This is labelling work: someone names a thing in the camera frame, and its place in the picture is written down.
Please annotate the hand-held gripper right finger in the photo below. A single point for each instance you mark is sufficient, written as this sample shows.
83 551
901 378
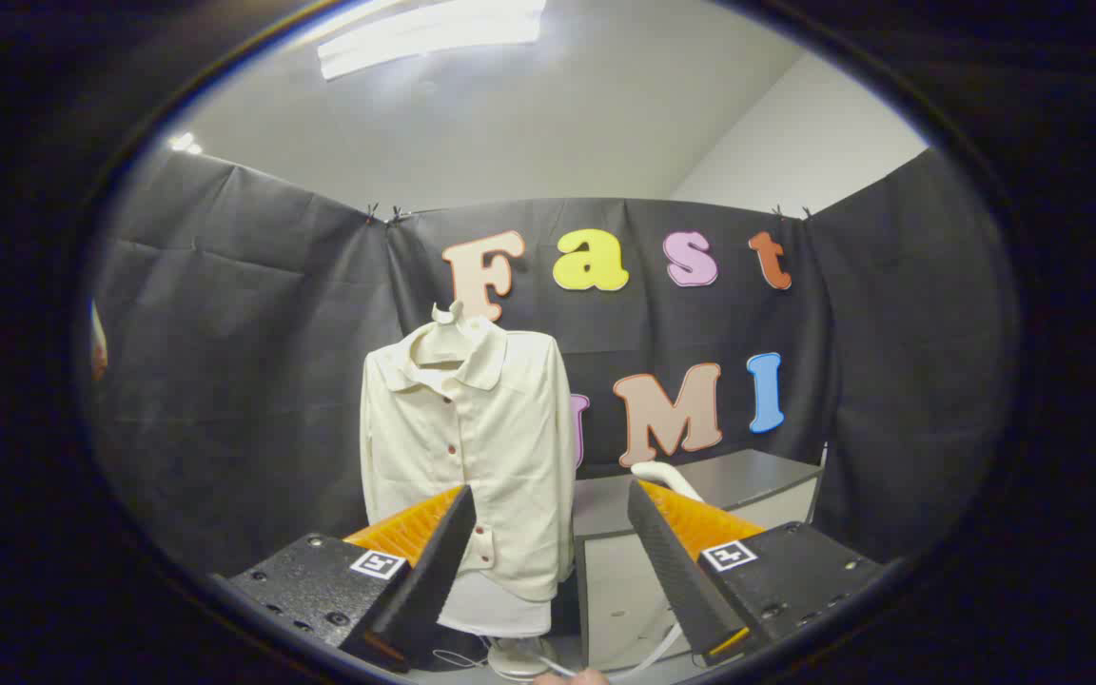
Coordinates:
672 561

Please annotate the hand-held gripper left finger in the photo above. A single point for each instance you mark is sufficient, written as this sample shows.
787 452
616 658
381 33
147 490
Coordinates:
439 561

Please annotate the white garment steamer head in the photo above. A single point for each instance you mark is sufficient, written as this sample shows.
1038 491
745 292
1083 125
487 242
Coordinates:
662 473

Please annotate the cream button-up shirt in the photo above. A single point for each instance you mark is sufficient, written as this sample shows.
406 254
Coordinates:
510 447

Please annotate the white garment stand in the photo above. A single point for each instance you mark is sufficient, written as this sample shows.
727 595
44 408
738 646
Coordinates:
500 614

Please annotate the grey cabinet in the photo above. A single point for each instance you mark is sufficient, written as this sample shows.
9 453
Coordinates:
738 479

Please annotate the cream plastic hanger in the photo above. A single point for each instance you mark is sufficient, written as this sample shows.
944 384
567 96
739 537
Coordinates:
453 338

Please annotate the long ceiling light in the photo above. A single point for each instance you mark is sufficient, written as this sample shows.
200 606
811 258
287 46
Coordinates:
429 33

